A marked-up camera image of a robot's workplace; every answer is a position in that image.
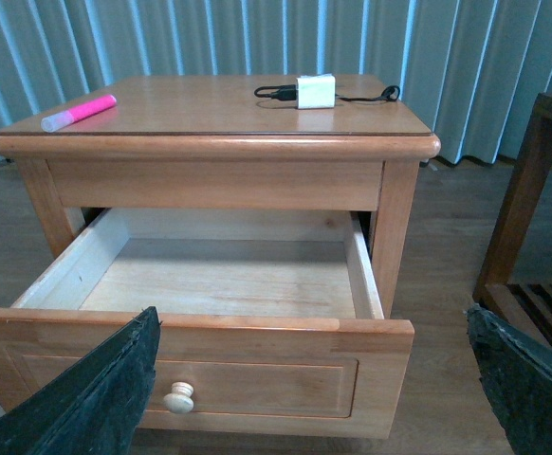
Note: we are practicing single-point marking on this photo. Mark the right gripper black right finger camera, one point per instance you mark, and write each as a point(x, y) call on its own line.
point(516, 377)

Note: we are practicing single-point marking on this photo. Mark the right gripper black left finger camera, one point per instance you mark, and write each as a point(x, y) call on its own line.
point(95, 405)

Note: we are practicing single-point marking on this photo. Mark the grey-green curtain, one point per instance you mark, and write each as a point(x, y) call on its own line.
point(469, 69)

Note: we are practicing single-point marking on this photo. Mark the white power adapter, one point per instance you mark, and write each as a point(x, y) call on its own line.
point(316, 92)

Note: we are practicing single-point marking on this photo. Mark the wooden drawer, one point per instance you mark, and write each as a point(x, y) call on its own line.
point(271, 321)

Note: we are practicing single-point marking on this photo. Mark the pink marker with clear cap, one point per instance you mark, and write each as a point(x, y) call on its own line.
point(55, 122)

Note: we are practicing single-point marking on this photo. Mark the dark wooden side table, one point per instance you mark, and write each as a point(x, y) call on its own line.
point(528, 307)

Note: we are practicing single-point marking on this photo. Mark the wooden nightstand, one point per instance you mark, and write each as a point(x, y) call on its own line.
point(206, 142)

